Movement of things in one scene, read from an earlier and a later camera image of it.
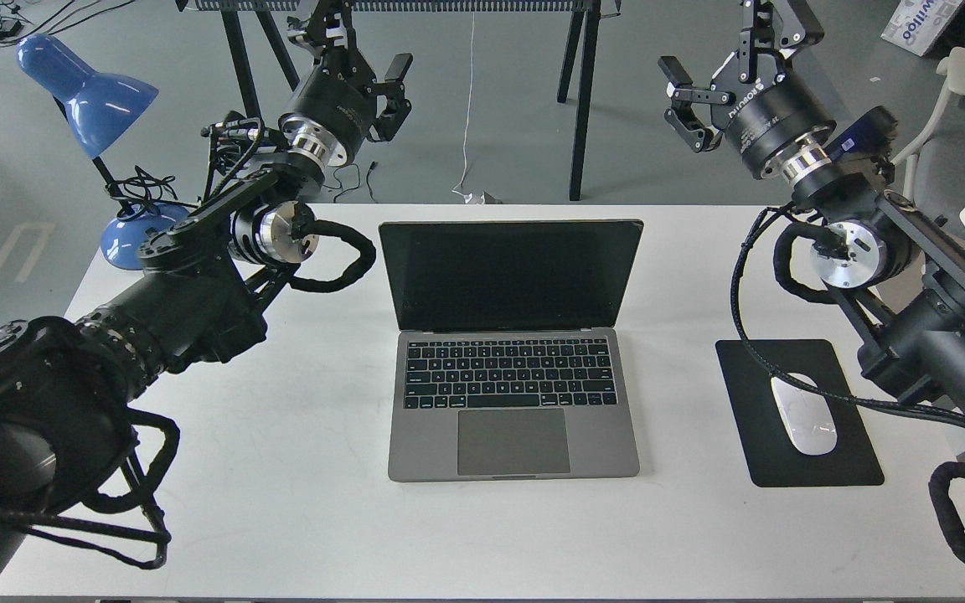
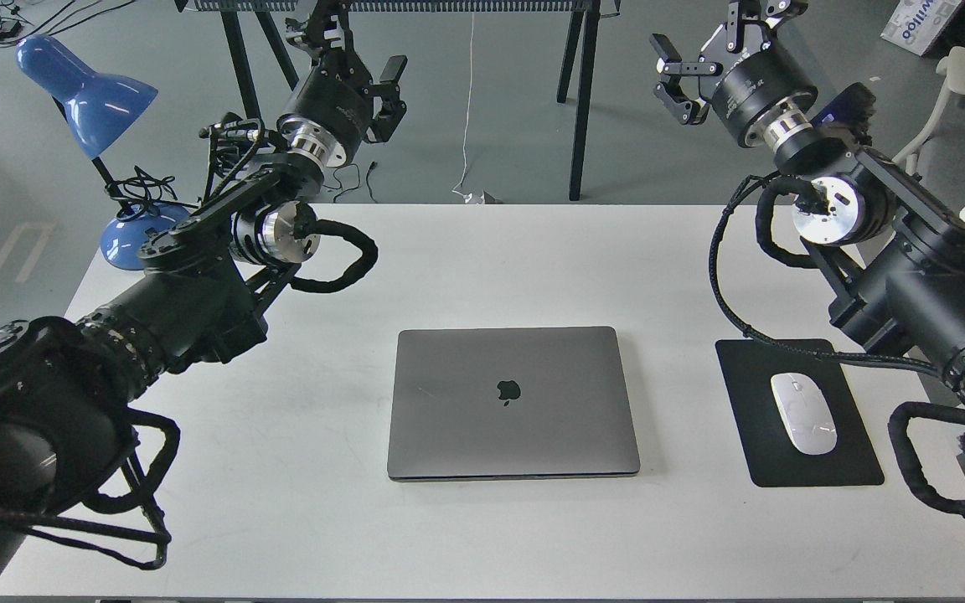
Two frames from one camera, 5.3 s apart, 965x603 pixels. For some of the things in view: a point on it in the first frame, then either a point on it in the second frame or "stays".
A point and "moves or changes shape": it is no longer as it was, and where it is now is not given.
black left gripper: (339, 94) stays
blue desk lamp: (98, 107) stays
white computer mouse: (807, 415) stays
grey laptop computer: (508, 364) moves or changes shape
